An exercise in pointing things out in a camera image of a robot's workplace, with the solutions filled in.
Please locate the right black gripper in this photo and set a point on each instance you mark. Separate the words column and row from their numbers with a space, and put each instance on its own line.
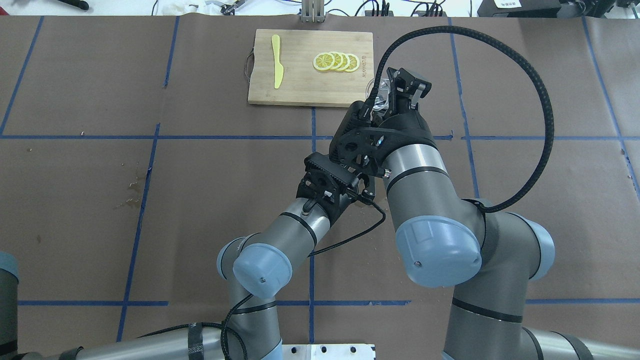
column 409, row 124

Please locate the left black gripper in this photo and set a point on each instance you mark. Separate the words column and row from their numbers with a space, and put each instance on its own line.
column 338, row 198

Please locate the clear glass cup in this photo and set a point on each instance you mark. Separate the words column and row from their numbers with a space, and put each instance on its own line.
column 385, row 99

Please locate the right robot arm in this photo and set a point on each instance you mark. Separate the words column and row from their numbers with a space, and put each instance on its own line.
column 489, row 258

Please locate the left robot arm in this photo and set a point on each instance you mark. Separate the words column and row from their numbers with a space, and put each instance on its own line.
column 254, row 269

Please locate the lemon slice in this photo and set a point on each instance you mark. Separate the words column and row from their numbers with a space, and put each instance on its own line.
column 354, row 63
column 324, row 61
column 338, row 61
column 346, row 61

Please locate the lemon slice front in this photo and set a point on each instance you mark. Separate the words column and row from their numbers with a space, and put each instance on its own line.
column 324, row 61

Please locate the bamboo cutting board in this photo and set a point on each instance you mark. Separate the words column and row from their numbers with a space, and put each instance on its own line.
column 302, row 84

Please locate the yellow plastic knife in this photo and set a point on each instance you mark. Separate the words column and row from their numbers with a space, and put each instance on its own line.
column 279, row 70

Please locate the black hand tool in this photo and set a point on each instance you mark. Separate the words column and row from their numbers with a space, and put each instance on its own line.
column 78, row 4

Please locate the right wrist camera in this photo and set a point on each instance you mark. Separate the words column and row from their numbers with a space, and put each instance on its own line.
column 360, row 145

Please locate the aluminium frame post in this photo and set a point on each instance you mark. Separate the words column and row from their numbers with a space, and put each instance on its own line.
column 312, row 11

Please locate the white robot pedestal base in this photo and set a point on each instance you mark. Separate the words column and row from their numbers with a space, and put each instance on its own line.
column 340, row 351

